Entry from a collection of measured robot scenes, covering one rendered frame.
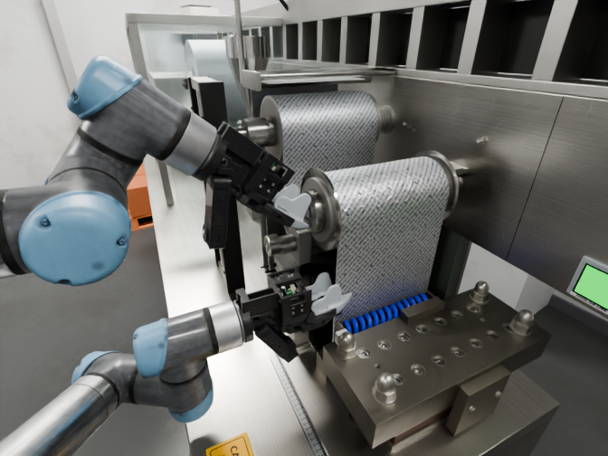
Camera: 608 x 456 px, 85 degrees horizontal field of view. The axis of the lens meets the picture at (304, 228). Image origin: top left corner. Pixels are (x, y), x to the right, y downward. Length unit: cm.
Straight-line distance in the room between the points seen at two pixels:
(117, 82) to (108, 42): 355
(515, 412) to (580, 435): 130
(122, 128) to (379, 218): 40
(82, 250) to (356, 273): 44
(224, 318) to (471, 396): 41
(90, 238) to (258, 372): 53
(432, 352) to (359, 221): 27
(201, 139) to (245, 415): 50
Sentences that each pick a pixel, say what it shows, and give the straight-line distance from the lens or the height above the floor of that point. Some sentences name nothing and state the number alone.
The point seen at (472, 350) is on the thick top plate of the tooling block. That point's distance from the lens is 70.
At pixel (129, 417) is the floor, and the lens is 194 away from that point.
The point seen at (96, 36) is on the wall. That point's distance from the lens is 398.
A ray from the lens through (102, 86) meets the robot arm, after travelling 43.
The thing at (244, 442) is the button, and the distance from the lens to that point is 67.
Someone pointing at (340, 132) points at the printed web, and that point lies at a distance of 77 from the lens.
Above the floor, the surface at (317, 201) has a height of 128.
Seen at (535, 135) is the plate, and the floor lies 138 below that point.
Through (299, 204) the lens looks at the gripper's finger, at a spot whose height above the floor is 128.
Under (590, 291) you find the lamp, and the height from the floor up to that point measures 117.
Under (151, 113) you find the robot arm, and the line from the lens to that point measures 43.
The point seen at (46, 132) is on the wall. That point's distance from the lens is 404.
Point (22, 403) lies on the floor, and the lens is 225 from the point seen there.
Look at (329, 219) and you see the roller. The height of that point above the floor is 126.
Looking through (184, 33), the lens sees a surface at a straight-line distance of 146.
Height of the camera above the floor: 151
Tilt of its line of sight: 29 degrees down
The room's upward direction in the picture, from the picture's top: straight up
